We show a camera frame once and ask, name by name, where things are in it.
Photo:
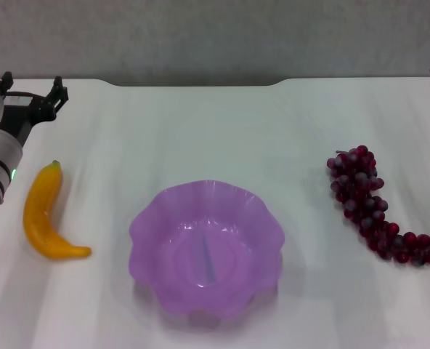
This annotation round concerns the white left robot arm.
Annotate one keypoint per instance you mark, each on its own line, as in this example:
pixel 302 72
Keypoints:
pixel 0 145

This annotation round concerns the yellow toy banana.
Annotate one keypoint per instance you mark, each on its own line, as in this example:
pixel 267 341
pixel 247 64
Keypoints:
pixel 40 203

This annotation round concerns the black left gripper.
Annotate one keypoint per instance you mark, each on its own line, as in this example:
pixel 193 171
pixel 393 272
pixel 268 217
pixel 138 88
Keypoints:
pixel 22 112

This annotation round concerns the red toy grape bunch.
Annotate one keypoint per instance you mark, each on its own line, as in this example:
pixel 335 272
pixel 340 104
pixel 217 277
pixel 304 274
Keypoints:
pixel 356 189

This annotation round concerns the purple wavy plastic bowl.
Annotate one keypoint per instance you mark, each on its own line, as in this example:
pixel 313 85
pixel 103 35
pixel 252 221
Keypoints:
pixel 207 247

